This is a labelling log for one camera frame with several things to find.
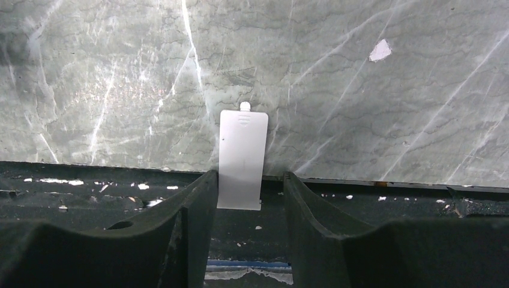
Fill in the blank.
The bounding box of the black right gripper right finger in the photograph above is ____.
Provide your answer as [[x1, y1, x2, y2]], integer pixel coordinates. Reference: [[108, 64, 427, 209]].
[[283, 172, 508, 287]]

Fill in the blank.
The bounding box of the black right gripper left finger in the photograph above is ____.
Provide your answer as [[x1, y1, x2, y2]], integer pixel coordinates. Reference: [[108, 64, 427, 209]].
[[1, 170, 218, 287]]

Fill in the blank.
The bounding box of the white battery cover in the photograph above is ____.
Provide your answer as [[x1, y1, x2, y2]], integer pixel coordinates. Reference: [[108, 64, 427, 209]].
[[217, 101, 268, 211]]

